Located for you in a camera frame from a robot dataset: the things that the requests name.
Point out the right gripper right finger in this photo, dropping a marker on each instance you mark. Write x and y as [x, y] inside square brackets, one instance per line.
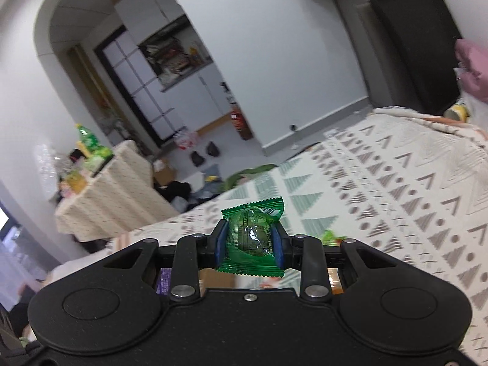
[305, 254]

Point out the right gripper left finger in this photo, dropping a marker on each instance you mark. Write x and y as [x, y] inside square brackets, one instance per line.
[193, 253]

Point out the green transparent candy packet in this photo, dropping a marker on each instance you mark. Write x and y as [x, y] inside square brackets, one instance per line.
[252, 246]

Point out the green red snack packet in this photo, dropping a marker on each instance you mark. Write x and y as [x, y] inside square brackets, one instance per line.
[330, 239]

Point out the purple bread loaf pack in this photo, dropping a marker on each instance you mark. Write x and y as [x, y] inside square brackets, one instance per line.
[163, 283]

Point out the orange biscuit pack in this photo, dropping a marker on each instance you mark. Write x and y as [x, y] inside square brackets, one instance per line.
[335, 282]

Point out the small floor cardboard box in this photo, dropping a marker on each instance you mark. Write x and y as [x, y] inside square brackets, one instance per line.
[163, 172]

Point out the dotted cream tablecloth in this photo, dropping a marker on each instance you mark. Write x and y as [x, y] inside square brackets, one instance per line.
[118, 200]

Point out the black shoe left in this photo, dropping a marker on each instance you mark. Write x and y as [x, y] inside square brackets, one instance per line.
[197, 159]

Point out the black shoe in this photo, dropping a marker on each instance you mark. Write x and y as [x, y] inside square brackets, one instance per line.
[212, 150]
[197, 159]

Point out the black shoe right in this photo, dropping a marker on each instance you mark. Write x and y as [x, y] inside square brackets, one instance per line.
[212, 150]

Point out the red white plastic bag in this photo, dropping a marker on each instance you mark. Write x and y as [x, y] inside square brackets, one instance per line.
[186, 139]

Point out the patterned bed cover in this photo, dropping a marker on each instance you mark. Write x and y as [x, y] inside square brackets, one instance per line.
[408, 184]

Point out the yellow drink bottle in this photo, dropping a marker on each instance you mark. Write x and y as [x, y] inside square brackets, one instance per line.
[76, 181]

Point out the red oil bottle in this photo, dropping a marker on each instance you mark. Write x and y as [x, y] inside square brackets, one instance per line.
[239, 122]

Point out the green soda bottle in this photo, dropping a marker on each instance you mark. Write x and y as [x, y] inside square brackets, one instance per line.
[92, 144]

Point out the pink pillow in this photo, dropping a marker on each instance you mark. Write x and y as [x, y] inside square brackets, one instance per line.
[473, 61]

